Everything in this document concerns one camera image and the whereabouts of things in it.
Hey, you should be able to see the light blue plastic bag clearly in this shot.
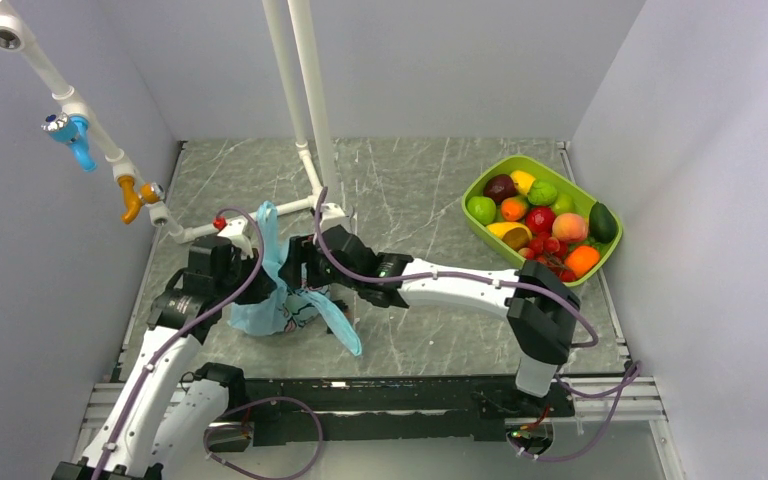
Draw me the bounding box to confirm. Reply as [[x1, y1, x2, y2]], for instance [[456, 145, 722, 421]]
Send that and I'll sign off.
[[228, 201, 363, 356]]

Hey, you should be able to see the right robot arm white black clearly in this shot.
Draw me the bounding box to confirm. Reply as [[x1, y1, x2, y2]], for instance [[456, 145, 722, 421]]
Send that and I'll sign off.
[[279, 226, 582, 415]]

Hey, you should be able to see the orange fake tangerine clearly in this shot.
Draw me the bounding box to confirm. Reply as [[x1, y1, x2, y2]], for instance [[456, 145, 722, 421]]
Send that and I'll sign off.
[[564, 245, 601, 279]]

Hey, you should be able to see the red fake cherry bunch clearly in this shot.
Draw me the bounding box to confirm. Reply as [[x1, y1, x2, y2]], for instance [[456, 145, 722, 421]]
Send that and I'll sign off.
[[517, 232, 578, 283]]

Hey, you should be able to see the blue tap valve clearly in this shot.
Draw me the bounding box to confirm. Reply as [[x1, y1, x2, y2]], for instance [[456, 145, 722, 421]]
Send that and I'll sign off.
[[41, 112, 97, 172]]

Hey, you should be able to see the orange tap valve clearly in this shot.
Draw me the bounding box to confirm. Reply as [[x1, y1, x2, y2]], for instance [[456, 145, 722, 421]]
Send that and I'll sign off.
[[116, 175, 165, 225]]

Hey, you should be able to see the yellow fake mango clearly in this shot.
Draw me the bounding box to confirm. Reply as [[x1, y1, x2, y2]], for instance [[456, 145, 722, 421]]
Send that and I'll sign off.
[[486, 221, 533, 251]]

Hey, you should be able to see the light green fake lime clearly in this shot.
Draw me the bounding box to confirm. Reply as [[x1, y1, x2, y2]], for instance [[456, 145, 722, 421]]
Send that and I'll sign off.
[[550, 192, 576, 216]]

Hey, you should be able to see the red fake apple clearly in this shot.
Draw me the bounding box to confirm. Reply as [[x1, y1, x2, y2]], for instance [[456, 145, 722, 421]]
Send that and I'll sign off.
[[524, 206, 556, 235]]

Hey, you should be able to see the bumpy green fake fruit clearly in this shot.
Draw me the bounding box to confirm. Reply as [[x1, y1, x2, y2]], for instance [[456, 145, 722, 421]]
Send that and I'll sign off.
[[526, 180, 559, 206]]

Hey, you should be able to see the yellow fake lemon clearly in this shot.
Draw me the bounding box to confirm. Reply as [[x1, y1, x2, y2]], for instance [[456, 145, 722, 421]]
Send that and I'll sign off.
[[509, 170, 536, 196]]

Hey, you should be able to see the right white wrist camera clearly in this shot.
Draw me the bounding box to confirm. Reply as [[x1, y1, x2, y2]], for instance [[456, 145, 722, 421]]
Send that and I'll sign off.
[[317, 202, 352, 232]]

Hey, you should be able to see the dark green fake avocado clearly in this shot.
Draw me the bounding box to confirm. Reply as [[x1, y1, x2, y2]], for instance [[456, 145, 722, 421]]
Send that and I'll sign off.
[[588, 202, 620, 243]]

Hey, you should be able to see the dark purple fake plum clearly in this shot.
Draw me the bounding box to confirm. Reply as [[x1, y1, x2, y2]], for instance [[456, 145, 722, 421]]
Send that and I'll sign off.
[[482, 174, 519, 206]]

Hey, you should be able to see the fake peach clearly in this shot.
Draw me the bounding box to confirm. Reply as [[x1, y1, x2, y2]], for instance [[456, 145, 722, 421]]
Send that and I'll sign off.
[[552, 213, 589, 243]]

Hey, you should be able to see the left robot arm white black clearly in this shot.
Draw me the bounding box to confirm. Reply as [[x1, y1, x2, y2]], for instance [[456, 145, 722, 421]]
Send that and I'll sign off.
[[52, 232, 276, 479]]

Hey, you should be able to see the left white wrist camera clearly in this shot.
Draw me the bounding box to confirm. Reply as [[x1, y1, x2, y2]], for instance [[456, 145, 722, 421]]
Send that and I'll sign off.
[[212, 216, 255, 258]]

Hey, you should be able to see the green fake apple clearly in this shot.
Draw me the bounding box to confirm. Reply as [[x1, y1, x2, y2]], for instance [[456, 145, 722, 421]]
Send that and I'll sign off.
[[466, 196, 497, 226]]

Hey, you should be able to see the small orange fake fruit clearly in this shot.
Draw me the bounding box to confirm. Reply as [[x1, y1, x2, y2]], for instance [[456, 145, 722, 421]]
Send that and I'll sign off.
[[499, 196, 530, 222]]

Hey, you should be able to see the white PVC pipe stand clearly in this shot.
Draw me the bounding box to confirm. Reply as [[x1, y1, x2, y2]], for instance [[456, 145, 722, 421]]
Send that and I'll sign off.
[[158, 0, 355, 245]]

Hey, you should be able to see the green plastic fruit tray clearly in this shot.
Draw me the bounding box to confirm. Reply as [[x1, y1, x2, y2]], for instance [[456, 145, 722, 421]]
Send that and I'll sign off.
[[460, 155, 623, 286]]

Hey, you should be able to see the white pipe with taps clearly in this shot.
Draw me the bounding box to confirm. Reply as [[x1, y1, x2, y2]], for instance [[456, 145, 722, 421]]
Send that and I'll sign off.
[[0, 1, 173, 227]]

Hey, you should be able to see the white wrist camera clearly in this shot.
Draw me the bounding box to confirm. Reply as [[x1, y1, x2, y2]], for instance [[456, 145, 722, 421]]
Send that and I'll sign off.
[[212, 216, 255, 258], [317, 202, 352, 232]]

